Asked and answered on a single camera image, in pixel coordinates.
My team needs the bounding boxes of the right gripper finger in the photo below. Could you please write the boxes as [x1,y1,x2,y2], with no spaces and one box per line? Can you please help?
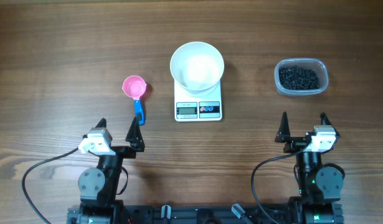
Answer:
[275,111,291,143]
[320,112,340,137]

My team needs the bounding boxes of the pink scoop with blue handle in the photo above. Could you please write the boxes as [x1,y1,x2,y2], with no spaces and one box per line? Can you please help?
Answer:
[122,75,147,125]

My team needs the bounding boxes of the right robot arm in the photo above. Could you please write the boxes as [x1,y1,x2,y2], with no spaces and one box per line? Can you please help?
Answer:
[275,113,346,224]

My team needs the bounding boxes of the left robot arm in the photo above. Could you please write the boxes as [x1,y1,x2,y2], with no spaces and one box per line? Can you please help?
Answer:
[67,117,145,224]

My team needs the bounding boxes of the white digital kitchen scale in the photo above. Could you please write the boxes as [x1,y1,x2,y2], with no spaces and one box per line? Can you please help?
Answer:
[174,82,222,122]

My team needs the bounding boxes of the white plastic bowl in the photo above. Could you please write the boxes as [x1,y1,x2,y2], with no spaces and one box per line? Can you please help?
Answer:
[169,42,225,93]

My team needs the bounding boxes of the black beans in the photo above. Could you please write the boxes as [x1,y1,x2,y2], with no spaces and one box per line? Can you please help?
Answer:
[278,65,319,90]

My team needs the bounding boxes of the clear plastic container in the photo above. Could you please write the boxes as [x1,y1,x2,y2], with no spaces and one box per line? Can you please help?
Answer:
[274,58,329,96]

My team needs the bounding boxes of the right black cable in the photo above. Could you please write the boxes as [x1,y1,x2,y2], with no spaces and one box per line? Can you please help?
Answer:
[250,142,312,224]

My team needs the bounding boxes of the black cable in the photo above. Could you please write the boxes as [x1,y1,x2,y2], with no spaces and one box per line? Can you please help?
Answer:
[21,147,80,224]
[250,142,312,224]

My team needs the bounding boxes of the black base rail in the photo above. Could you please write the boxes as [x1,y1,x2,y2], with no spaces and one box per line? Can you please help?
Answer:
[66,203,344,224]

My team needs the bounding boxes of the left black cable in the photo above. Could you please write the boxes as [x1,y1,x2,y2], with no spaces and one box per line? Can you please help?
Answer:
[21,147,80,224]

